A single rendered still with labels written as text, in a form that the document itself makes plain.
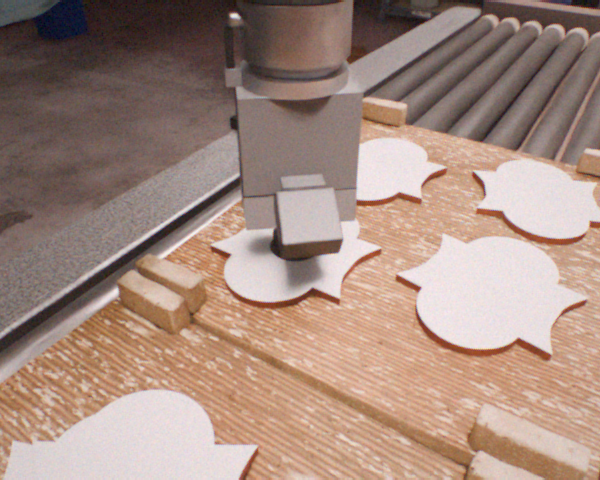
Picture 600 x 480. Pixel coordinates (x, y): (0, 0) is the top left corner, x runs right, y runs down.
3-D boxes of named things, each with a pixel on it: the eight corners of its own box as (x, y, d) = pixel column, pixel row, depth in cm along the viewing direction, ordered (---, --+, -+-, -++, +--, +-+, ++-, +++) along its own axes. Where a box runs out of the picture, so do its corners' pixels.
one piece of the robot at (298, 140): (226, 69, 27) (245, 301, 37) (393, 61, 28) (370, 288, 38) (219, 15, 37) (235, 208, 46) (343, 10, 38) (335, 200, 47)
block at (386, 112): (359, 119, 69) (360, 98, 67) (365, 114, 70) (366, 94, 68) (400, 129, 66) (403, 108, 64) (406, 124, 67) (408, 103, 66)
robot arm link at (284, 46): (366, 5, 31) (227, 9, 30) (361, 80, 33) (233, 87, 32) (339, -19, 37) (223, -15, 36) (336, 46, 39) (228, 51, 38)
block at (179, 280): (137, 287, 42) (131, 260, 40) (154, 275, 43) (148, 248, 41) (194, 316, 39) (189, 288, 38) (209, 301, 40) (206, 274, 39)
